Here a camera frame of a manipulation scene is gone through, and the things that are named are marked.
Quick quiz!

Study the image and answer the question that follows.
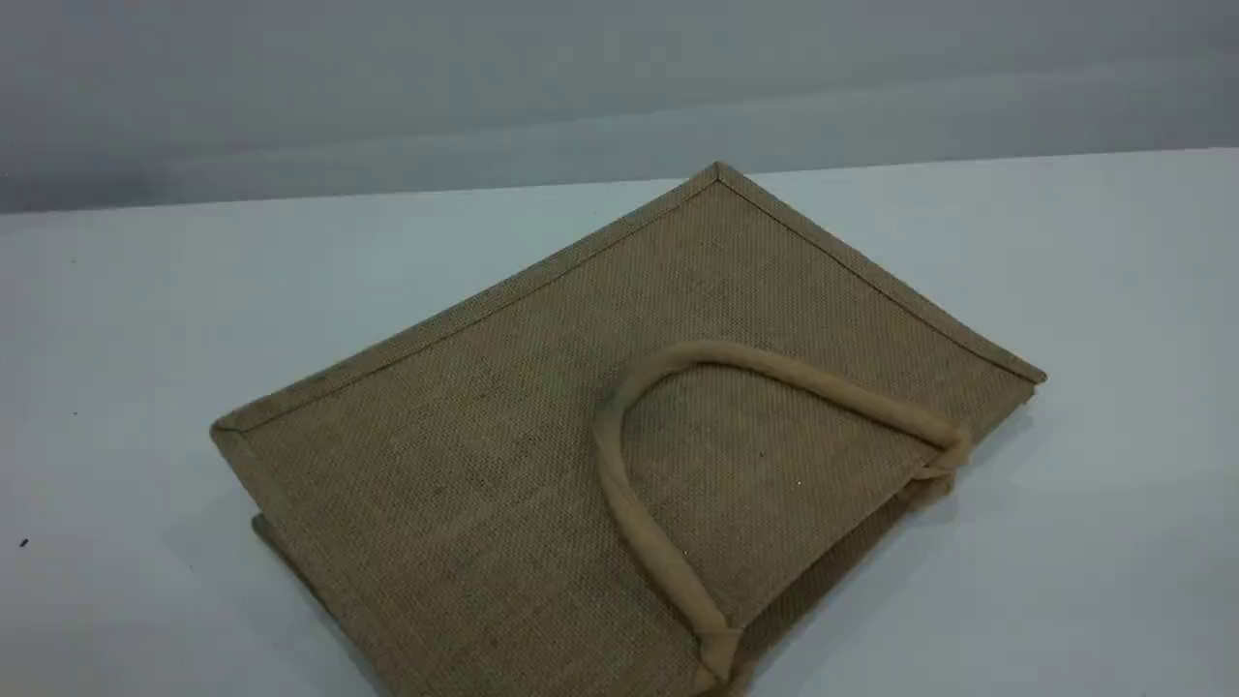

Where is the brown jute tote bag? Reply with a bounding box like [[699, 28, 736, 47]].
[[210, 162, 1048, 697]]

